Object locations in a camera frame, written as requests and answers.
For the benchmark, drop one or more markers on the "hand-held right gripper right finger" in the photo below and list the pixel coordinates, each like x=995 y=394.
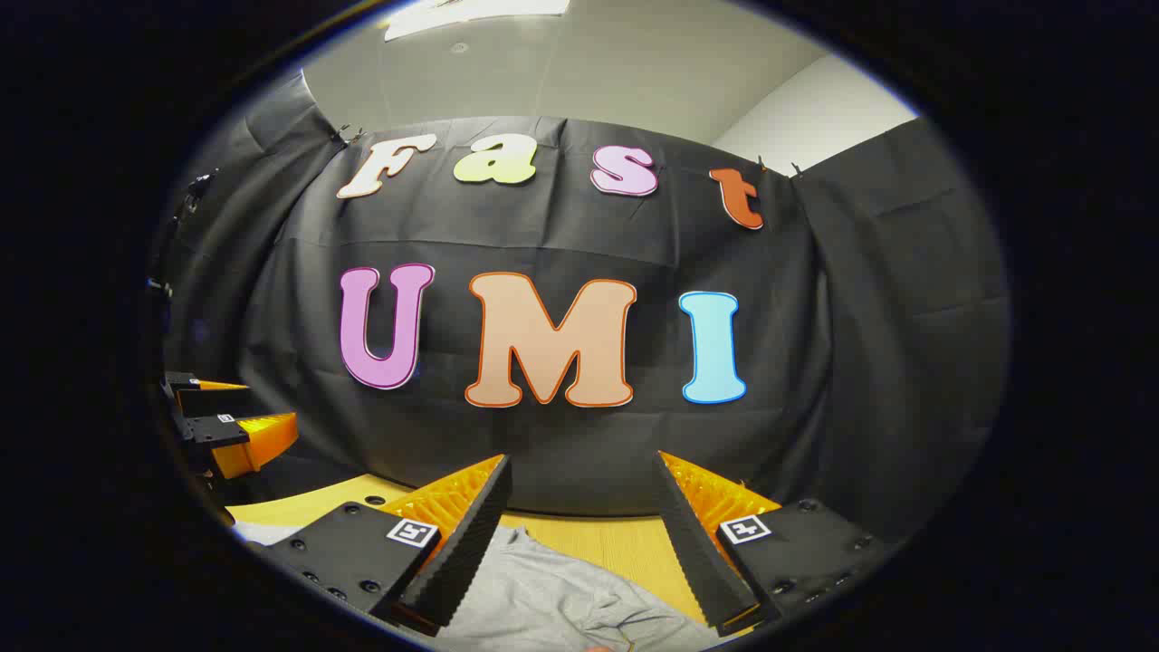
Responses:
x=693 y=534

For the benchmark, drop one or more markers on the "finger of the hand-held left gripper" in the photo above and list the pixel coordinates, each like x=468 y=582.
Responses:
x=186 y=382
x=222 y=433

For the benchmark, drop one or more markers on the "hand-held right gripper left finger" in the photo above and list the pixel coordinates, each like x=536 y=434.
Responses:
x=475 y=534

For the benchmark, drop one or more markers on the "grey zip-neck sweatshirt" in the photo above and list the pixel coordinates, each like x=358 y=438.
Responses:
x=543 y=598

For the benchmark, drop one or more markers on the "black backdrop cloth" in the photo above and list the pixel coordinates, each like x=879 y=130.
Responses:
x=561 y=217

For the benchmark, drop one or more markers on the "ceiling light panel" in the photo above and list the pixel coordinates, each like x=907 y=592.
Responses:
x=471 y=14

